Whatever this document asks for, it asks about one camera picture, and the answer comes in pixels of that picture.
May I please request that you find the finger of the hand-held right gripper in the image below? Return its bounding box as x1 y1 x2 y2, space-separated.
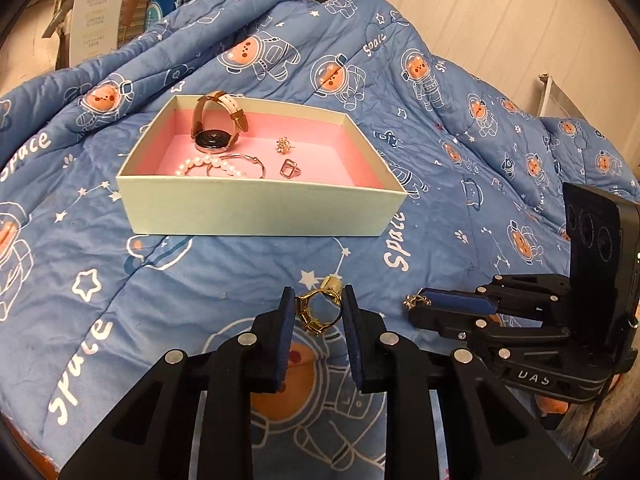
407 306 583 361
415 273 572 318

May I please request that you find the pale green box pink inside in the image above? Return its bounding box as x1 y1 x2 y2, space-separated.
116 93 407 237

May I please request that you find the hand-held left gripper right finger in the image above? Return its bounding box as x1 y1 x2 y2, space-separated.
343 284 582 480

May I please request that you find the blue astronaut bear blanket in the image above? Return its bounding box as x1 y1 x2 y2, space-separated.
0 0 640 480

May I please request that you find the brown strap wristwatch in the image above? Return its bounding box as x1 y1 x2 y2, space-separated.
190 90 250 155

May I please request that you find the thin gold hoop bangle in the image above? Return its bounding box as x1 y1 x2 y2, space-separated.
206 153 266 180

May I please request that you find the blue astronaut bear pillow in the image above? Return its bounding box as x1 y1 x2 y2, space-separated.
542 115 640 198

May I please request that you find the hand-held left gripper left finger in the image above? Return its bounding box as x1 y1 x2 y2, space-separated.
59 286 296 480

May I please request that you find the chunky gold ring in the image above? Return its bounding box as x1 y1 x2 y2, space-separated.
294 275 346 335

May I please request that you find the tall white carton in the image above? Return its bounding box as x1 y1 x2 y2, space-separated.
66 0 129 69

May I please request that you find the white pearl bracelet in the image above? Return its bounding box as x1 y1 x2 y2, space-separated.
174 155 247 179

